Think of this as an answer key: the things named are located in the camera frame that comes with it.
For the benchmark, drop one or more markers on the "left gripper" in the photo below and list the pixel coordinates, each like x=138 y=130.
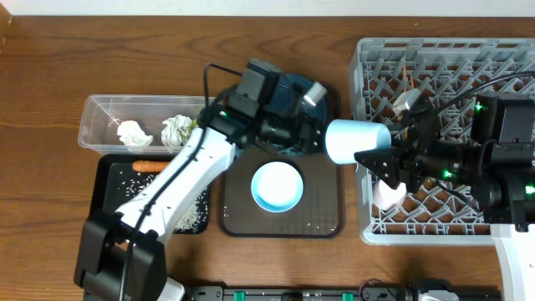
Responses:
x=306 y=134

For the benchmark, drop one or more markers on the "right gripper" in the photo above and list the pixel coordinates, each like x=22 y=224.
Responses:
x=405 y=163

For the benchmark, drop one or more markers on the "pink cup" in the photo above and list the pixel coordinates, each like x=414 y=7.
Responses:
x=385 y=197

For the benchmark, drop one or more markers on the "dark blue plate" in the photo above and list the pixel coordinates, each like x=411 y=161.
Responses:
x=281 y=95

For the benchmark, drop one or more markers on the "light blue cup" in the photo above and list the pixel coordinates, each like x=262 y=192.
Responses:
x=344 y=138

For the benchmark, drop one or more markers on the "light blue bowl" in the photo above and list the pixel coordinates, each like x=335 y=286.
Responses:
x=277 y=187

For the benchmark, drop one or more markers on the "white paper ball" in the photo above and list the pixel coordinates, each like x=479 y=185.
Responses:
x=177 y=130

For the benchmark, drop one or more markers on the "orange carrot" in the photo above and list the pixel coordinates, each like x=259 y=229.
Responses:
x=149 y=166

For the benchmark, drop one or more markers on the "white tissue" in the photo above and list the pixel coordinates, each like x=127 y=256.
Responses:
x=130 y=134

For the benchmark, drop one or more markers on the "pile of white rice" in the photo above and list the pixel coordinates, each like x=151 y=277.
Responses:
x=194 y=220

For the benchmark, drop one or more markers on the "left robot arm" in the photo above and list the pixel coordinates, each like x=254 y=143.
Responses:
x=122 y=255

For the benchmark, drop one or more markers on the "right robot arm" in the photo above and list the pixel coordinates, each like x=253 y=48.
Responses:
x=497 y=166

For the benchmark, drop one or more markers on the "grey dishwasher rack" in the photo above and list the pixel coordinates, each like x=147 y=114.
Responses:
x=442 y=68

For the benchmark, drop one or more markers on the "black waste tray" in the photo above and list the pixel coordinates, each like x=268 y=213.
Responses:
x=105 y=193

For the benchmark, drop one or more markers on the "brown serving tray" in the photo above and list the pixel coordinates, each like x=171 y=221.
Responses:
x=318 y=214

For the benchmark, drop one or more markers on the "left wooden chopstick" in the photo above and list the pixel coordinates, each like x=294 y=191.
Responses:
x=405 y=76

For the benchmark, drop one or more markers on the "clear plastic bin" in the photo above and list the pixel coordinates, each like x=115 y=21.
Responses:
x=103 y=114

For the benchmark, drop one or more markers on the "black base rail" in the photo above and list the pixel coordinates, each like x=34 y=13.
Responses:
x=370 y=290

